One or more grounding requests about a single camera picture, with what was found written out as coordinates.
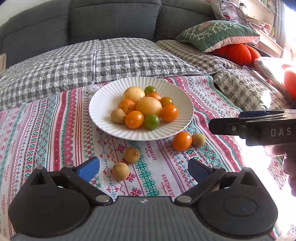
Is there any smooth orange tomato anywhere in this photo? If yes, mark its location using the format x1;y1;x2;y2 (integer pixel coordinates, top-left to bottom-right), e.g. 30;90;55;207
125;110;144;130
161;104;178;123
172;132;192;152

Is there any patterned bag on sofa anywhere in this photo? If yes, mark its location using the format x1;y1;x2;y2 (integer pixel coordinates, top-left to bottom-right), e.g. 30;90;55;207
210;0;246;23

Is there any grey checked quilt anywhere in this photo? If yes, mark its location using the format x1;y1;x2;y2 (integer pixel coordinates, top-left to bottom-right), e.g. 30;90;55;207
1;38;203;110

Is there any grey woven blanket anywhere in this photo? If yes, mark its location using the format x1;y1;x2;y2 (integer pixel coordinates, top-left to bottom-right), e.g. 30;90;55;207
213;69;289;111

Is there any right hand pink glove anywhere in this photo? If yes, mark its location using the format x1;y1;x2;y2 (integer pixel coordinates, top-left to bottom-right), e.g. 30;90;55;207
264;143;296;196

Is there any bumpy mandarin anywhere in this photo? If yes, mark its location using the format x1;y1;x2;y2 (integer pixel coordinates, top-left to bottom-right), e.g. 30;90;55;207
146;92;162;101
117;99;136;115

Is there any large yellow grapefruit front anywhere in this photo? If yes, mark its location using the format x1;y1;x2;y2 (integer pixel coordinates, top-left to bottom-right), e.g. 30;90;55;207
136;97;163;117

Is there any red pumpkin cushion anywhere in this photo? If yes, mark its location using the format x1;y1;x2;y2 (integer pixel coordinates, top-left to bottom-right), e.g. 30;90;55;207
211;44;261;66

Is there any patterned red green tablecloth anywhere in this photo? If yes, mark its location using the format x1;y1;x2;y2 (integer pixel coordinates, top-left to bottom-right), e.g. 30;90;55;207
1;76;295;237

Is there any dark grey sofa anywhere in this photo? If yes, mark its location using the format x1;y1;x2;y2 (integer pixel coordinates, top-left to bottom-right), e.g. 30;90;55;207
1;1;215;66

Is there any bumpy mandarin front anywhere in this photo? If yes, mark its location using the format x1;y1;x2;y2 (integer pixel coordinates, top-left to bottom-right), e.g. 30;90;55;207
117;99;136;115

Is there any olive orange tomato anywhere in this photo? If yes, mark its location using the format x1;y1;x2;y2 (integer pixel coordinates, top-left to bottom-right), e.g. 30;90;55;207
160;96;174;107

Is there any green tomato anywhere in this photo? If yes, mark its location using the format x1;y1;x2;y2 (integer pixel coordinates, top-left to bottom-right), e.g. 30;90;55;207
144;85;157;95
144;114;160;130

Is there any beige checked quilt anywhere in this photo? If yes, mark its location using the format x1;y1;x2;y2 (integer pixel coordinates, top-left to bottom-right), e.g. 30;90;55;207
156;40;242;75

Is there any green snowflake pillow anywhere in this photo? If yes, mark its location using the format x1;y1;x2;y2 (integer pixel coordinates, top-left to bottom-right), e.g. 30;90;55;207
176;20;260;53

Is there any large yellow grapefruit back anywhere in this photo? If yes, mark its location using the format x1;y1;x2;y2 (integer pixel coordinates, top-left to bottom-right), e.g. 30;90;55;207
122;86;145;104

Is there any white bookshelf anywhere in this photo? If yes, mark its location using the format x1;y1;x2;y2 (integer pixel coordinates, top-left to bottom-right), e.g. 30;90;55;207
232;1;295;61

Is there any large yellow grapefruit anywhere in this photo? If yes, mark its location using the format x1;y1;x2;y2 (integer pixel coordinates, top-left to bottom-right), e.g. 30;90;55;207
122;86;145;104
136;97;163;117

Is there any white ribbed plate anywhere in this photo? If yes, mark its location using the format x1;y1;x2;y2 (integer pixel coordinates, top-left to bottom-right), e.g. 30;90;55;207
89;77;194;141

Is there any brown kiwi top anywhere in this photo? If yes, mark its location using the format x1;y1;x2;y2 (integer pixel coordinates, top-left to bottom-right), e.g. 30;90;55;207
124;147;140;164

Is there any white beige blanket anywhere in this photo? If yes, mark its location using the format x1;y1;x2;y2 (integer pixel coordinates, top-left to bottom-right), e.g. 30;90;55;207
0;54;6;73

